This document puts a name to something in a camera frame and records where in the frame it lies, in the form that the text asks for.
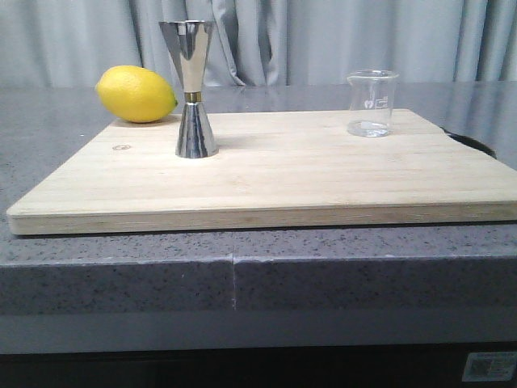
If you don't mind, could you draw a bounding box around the clear glass beaker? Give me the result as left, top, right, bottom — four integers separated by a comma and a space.
347, 70, 398, 137

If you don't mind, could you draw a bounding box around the steel double jigger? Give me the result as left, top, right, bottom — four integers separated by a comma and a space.
159, 20, 218, 159

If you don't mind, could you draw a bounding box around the light wooden cutting board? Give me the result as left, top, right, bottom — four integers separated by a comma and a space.
6, 109, 516, 235

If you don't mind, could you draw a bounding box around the yellow lemon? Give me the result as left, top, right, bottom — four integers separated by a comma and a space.
95, 65, 178, 124

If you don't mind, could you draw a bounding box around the grey pleated curtain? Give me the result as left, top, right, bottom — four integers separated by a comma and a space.
1, 1, 516, 87

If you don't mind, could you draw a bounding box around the white QR code label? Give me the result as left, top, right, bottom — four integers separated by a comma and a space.
462, 352, 516, 382

